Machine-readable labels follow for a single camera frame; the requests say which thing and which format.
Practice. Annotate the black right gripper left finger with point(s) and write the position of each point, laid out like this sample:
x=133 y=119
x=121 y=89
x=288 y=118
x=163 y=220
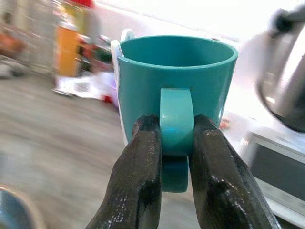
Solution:
x=133 y=176

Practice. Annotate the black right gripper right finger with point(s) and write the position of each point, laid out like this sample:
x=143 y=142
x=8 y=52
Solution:
x=221 y=181

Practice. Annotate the teal ceramic mug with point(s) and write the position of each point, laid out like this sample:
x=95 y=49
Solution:
x=176 y=78

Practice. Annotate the grey white appliance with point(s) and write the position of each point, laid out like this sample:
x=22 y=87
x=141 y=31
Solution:
x=278 y=167

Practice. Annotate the white printed paper package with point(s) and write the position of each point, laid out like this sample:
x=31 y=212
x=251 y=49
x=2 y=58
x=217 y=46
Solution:
x=90 y=86

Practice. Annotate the stainless steel electric kettle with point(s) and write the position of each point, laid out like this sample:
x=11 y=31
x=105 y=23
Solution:
x=283 y=71

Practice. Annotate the orange yellow bottle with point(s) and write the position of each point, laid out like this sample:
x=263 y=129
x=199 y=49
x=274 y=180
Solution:
x=68 y=47

